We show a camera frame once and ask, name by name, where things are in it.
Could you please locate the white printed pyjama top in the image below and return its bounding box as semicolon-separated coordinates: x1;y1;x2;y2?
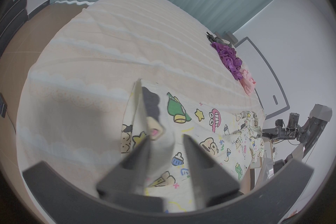
120;79;266;214

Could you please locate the dark grey chest of drawers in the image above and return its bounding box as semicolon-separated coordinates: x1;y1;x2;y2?
0;0;29;43

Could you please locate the black power adapter box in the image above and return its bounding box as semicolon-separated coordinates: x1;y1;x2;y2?
0;92;8;119

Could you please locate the pale wooden small table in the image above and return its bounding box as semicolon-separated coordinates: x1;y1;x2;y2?
251;138;279;169

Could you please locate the black cable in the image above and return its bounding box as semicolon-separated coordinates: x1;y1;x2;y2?
6;110;17;137

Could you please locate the pink garment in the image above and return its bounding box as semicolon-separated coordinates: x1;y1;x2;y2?
238;68;257;95

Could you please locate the grey white bedside table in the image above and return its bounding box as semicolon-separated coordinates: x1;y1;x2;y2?
214;31;240;46

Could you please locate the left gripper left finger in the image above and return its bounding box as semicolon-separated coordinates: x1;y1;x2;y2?
96;136;152;203

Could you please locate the black garment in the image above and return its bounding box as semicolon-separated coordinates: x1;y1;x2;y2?
206;31;225;44

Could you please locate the purple satin garment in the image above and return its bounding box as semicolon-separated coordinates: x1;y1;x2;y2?
211;42;243;81

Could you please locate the bed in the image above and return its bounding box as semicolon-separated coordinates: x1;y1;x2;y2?
16;0;290;192

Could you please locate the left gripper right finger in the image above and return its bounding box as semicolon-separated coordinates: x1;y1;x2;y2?
182;134;241;211

